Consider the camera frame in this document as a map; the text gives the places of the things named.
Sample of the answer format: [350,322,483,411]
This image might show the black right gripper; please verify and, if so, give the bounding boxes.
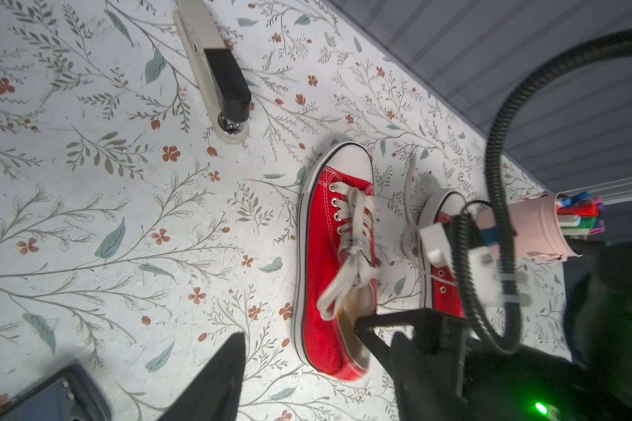
[355,309,632,420]

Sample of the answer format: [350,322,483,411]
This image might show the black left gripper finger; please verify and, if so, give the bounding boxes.
[159,333,246,421]

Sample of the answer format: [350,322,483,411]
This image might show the red sneaker one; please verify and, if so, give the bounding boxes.
[292,140,379,382]
[400,154,467,319]

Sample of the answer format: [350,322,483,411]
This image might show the grey blue calculator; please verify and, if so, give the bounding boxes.
[0,363,112,421]

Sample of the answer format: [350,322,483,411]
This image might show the pink pen cup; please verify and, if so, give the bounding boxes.
[476,193,580,264]

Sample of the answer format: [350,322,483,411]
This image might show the coloured markers in cup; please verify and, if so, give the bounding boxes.
[555,191,605,239]

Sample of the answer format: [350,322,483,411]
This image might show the beige and black stapler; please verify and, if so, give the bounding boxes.
[173,0,251,145]

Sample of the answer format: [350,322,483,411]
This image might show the black corrugated cable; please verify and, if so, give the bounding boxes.
[449,25,632,356]

